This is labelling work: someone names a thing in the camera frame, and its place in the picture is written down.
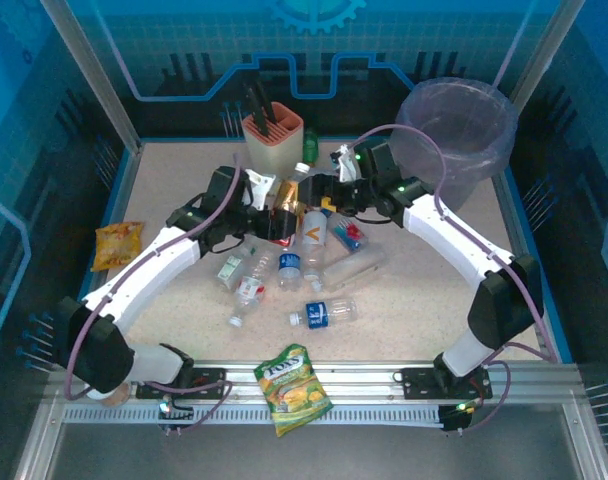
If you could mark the copper brown plastic bottle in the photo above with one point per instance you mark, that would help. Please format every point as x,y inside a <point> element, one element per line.
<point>289,192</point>

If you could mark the white bottle orange V label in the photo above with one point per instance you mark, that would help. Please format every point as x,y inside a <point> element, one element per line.
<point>315,232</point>

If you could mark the clear bottle blue Pepsi label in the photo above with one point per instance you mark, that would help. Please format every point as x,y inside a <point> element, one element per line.
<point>289,262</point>

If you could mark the green plastic bottle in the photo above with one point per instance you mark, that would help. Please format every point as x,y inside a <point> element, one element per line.
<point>310,145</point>

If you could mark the clear bottle green white label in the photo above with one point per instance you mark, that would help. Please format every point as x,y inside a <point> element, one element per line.
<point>232,267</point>

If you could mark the square frosted bottle white cap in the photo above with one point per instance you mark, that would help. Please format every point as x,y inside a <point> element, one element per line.
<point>354,270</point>

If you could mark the clear bottle red white label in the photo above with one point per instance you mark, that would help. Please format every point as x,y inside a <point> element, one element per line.
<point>247,292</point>

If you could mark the clear bottle blue label white cap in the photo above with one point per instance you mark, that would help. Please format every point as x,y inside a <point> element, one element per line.
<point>319,314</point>

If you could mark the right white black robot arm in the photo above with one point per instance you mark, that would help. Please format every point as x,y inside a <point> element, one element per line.
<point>459,235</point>

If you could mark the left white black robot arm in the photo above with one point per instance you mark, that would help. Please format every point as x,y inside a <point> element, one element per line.
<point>149,260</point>

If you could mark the clear bottle blue red label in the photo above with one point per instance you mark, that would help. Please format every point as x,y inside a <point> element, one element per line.
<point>351,235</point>

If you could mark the beige knife block orange top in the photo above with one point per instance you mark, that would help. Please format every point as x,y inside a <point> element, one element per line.
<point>276,150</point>

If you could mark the yellow snack bag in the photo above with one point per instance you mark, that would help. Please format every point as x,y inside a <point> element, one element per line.
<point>116,245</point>

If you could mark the green Fox's candy bag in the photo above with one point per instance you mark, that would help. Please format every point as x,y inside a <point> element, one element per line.
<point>291,390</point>

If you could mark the left controller board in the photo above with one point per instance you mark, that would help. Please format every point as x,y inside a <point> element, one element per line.
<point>176,412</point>

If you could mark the controller board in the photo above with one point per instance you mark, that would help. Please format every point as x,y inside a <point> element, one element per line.
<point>176,412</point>
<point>459,415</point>

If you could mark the brown round disc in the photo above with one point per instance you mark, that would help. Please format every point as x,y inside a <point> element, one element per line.
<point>118,396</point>

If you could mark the right controller board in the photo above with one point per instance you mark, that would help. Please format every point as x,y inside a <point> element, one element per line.
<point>459,415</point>

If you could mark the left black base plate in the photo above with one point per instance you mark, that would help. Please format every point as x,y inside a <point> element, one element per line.
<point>209,375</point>

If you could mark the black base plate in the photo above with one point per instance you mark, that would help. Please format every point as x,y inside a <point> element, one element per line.
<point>419,380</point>
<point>209,375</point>

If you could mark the aluminium front rail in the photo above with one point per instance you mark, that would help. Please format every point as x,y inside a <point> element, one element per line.
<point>364,377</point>

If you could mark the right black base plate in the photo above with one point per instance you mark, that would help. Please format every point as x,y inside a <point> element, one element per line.
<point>419,380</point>

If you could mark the left aluminium frame post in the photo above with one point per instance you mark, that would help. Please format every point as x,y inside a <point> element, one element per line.
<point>91,70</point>

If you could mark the aluminium frame post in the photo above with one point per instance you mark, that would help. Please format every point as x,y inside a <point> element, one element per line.
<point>544,50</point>
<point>91,70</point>

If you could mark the right aluminium frame post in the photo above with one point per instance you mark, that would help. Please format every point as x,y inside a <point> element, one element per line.
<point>544,50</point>

